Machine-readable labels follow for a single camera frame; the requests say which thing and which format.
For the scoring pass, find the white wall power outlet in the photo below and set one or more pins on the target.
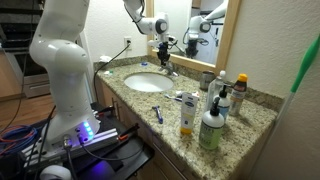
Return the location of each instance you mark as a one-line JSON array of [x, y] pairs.
[[127, 42]]

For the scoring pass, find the wooden framed wall mirror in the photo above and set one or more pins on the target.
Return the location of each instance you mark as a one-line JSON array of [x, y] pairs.
[[204, 30]]

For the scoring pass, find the white toothpaste tube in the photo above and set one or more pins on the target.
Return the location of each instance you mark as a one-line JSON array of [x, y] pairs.
[[179, 94]]

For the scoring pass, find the orange cap sunscreen spray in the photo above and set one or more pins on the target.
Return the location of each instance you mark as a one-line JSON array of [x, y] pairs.
[[238, 94]]

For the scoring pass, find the chrome sink tap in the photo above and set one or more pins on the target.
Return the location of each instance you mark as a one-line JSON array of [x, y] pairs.
[[169, 68]]

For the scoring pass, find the green handled broom stick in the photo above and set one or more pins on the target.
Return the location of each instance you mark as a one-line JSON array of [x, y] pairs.
[[306, 62]]

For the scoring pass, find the white yellow lotion tube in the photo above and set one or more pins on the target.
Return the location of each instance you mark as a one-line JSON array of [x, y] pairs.
[[188, 111]]

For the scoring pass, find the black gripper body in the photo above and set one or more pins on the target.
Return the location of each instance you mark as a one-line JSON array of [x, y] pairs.
[[163, 54]]

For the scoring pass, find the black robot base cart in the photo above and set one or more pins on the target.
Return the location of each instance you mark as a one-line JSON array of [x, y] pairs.
[[109, 160]]

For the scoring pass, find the white crumpled tissue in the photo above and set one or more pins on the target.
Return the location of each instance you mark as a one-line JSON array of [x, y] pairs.
[[105, 59]]

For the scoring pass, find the blue white toothbrush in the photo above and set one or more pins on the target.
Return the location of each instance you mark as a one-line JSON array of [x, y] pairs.
[[173, 98]]

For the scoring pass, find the small green white packet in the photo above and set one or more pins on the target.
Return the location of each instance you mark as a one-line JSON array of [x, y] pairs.
[[108, 72]]

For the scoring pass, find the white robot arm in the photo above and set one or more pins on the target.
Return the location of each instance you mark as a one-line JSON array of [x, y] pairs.
[[54, 48]]

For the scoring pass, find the white oval sink basin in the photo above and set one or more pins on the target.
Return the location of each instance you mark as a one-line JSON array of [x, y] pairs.
[[148, 82]]

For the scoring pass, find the green soap pump bottle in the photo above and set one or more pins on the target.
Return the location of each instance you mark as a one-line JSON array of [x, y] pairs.
[[211, 127]]

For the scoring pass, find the wooden vanity cabinet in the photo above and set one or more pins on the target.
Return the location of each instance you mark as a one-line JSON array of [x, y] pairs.
[[166, 164]]

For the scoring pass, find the steel tumbler cup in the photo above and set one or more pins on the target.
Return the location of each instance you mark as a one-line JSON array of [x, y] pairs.
[[206, 78]]

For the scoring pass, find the blue razor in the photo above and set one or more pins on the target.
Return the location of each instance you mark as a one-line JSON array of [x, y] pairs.
[[158, 114]]

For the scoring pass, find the white blue pump bottle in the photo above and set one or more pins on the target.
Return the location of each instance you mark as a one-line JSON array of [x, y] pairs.
[[224, 102]]

